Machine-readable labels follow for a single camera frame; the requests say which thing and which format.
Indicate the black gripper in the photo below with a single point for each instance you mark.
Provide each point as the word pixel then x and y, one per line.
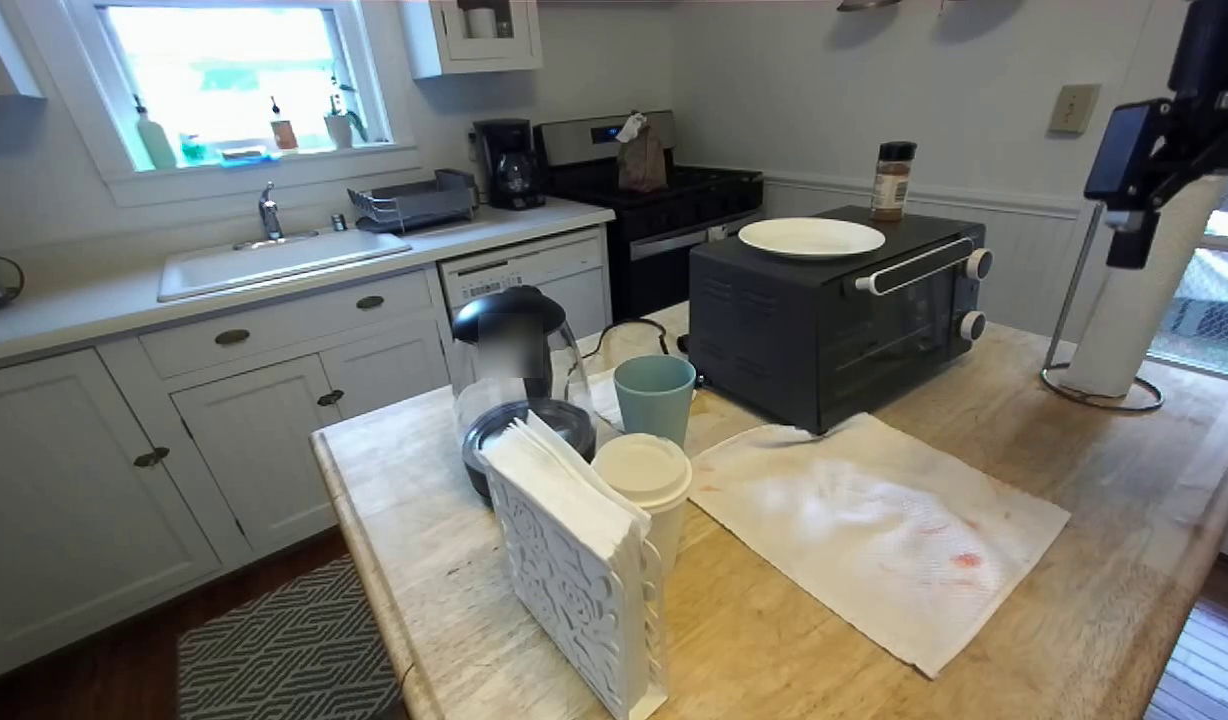
pixel 1212 53

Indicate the white paper towel roll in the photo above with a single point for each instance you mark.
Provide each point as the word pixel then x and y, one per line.
pixel 1147 307

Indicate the spice jar with black lid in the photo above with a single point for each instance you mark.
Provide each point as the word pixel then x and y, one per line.
pixel 894 180

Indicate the white round plate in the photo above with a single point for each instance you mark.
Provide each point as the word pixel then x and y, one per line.
pixel 809 239

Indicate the black toaster oven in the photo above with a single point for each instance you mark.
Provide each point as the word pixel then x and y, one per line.
pixel 798 335

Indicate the stained beige cloth placemat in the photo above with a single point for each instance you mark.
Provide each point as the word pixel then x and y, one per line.
pixel 894 532

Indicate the black kitchen stove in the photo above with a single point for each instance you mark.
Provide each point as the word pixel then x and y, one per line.
pixel 665 233

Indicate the brown paper bag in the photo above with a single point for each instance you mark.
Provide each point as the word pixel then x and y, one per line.
pixel 642 163

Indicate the teal cup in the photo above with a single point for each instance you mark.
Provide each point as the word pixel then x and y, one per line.
pixel 655 395

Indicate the wooden kitchen island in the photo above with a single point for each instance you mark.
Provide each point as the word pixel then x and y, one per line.
pixel 798 625

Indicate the white cup with lid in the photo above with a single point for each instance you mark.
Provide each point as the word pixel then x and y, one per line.
pixel 645 472

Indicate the white dishwasher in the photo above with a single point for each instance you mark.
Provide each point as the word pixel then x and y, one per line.
pixel 535 272

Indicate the black coffee maker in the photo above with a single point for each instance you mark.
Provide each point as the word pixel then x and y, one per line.
pixel 511 163

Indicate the glass kettle with black lid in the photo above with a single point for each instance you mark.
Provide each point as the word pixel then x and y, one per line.
pixel 514 361

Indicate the white spray bottle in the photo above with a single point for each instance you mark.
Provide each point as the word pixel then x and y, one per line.
pixel 337 122

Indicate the white kitchen sink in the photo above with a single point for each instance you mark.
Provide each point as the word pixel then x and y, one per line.
pixel 278 263

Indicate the small orange label bottle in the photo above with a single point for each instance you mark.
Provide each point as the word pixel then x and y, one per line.
pixel 282 131

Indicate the chrome faucet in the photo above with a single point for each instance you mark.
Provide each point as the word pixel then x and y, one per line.
pixel 270 213

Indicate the blue sponge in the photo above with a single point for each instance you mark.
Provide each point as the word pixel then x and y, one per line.
pixel 245 158

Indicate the white framed window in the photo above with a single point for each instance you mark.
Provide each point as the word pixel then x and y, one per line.
pixel 227 75

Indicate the grey patterned floor rug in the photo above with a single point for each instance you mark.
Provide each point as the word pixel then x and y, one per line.
pixel 294 655

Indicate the green soap bottle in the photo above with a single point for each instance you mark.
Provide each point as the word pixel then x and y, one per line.
pixel 154 141

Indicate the white base cabinets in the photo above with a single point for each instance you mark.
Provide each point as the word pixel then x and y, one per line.
pixel 173 464

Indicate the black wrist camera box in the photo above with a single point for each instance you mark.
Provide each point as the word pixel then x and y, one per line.
pixel 1126 148

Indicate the beige wall light switch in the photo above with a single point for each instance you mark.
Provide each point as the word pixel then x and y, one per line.
pixel 1074 110

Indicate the white wall cabinet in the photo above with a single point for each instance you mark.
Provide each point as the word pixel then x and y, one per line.
pixel 473 36

